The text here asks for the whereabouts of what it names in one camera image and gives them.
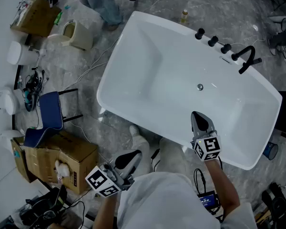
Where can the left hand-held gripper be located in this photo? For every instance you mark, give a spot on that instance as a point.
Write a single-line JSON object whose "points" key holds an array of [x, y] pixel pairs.
{"points": [[97, 179]]}

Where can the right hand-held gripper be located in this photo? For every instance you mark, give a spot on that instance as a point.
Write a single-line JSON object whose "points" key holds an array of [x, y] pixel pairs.
{"points": [[211, 145]]}

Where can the round metal bathtub drain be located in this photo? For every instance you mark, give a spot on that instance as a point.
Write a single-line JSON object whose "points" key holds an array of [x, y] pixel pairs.
{"points": [[200, 87]]}

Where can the person's right forearm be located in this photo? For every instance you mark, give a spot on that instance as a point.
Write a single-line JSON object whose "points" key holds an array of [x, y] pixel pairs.
{"points": [[221, 187]]}

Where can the person's left forearm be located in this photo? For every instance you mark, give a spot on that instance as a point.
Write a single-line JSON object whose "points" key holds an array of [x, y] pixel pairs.
{"points": [[106, 213]]}

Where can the white bathtub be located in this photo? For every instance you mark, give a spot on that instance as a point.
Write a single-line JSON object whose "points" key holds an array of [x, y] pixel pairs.
{"points": [[157, 80]]}

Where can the brown cardboard box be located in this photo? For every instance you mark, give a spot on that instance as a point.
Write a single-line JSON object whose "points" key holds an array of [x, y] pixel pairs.
{"points": [[38, 20]]}

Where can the person's left shoe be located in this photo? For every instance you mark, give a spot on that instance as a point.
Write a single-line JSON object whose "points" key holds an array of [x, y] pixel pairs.
{"points": [[134, 130]]}

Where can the person's light trousers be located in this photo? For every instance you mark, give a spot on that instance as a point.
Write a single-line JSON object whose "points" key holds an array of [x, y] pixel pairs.
{"points": [[171, 156]]}

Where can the large cardboard box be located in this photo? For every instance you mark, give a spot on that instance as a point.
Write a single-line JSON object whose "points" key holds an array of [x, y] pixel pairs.
{"points": [[81, 156]]}

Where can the person's white shirt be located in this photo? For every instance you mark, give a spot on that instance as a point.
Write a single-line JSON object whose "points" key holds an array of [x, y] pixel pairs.
{"points": [[162, 199]]}

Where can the white tissue wad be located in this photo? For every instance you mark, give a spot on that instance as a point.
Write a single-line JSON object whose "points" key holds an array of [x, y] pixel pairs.
{"points": [[62, 169]]}

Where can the chrome overflow slot cover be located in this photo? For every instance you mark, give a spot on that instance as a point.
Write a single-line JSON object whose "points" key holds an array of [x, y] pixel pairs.
{"points": [[225, 59]]}

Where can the black hand shower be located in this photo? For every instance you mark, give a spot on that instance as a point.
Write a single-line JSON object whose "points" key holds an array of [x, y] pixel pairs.
{"points": [[245, 67]]}

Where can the blue cup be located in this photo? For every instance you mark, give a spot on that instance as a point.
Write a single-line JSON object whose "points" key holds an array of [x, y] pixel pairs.
{"points": [[270, 151]]}

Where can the black curved faucet spout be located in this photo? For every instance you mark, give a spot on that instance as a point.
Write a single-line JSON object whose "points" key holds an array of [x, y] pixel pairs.
{"points": [[238, 55]]}

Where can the black faucet knob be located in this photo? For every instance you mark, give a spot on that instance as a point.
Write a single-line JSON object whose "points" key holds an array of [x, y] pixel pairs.
{"points": [[226, 48], [199, 33], [213, 41]]}

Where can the blue chair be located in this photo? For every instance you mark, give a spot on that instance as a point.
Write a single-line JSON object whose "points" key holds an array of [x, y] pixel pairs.
{"points": [[50, 108]]}

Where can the black bag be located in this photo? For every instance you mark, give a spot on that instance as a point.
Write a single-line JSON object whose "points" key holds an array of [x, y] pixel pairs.
{"points": [[40, 206]]}

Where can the yellow drink bottle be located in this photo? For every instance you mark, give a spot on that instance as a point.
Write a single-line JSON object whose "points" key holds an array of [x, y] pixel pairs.
{"points": [[184, 15]]}

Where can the white round appliance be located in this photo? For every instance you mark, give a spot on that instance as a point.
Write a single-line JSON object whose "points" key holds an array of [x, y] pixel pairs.
{"points": [[7, 101]]}

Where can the white bucket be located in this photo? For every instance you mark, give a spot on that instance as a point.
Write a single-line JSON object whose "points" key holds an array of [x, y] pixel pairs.
{"points": [[19, 54]]}

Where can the green bottle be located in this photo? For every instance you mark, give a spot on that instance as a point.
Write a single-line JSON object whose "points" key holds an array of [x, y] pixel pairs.
{"points": [[58, 18]]}

